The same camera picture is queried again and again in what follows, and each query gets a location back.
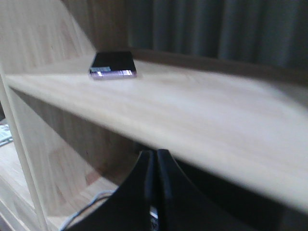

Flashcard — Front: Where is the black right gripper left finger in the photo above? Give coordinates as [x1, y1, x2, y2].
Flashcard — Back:
[66, 151, 154, 231]

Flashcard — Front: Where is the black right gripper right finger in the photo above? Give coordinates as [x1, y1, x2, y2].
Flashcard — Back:
[157, 149, 250, 231]

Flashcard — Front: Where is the black foldable phone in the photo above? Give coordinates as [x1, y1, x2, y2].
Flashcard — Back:
[88, 51, 137, 80]

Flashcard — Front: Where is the wooden desk shelf unit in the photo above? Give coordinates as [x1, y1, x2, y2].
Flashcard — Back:
[0, 0, 308, 231]

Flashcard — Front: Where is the black laptop power cable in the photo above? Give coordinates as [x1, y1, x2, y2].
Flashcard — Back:
[59, 190, 116, 231]

